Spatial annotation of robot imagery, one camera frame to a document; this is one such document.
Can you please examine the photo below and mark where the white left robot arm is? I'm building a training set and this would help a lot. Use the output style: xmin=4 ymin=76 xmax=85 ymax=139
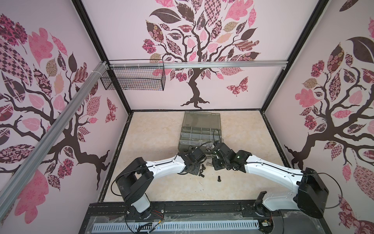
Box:
xmin=114 ymin=148 xmax=206 ymax=215

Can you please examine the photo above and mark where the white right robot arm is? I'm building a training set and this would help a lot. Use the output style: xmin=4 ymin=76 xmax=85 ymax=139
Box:
xmin=212 ymin=141 xmax=329 ymax=218

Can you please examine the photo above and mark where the green transparent organizer box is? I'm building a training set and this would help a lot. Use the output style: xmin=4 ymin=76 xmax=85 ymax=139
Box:
xmin=178 ymin=111 xmax=223 ymax=155

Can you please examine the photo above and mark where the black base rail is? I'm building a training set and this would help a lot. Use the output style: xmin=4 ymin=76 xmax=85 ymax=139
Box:
xmin=86 ymin=200 xmax=279 ymax=219

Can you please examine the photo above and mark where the white slotted cable duct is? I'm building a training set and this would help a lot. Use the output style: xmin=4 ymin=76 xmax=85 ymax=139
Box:
xmin=91 ymin=220 xmax=260 ymax=234

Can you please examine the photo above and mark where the black wire mesh basket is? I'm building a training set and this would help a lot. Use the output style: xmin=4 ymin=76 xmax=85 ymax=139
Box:
xmin=100 ymin=58 xmax=166 ymax=91

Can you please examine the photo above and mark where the aluminium rail back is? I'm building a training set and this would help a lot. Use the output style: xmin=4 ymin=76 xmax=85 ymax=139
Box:
xmin=110 ymin=60 xmax=288 ymax=69

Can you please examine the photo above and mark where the aluminium rail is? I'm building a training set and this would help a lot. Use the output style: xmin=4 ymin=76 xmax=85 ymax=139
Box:
xmin=110 ymin=60 xmax=288 ymax=69
xmin=1 ymin=61 xmax=108 ymax=218

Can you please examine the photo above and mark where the aluminium rail left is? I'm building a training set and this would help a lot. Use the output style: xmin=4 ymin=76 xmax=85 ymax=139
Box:
xmin=1 ymin=61 xmax=108 ymax=218

